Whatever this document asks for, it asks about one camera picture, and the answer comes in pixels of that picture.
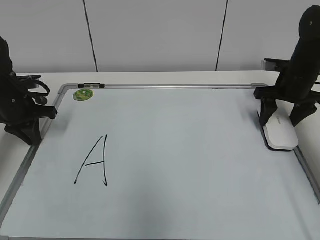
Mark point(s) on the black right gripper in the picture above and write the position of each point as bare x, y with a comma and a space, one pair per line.
294, 85

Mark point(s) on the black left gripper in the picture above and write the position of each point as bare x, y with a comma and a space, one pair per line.
23, 101

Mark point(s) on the white board eraser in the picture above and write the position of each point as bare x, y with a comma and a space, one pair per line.
279, 133

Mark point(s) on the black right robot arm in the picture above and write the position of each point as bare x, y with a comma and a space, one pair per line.
308, 46

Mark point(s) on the grey metal bracket at right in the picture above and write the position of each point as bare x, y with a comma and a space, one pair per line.
274, 65

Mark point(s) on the round green magnet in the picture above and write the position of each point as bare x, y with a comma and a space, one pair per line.
83, 95

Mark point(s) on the white board with grey frame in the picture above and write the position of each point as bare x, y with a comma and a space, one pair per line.
157, 163

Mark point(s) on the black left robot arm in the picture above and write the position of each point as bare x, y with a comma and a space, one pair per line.
6, 65

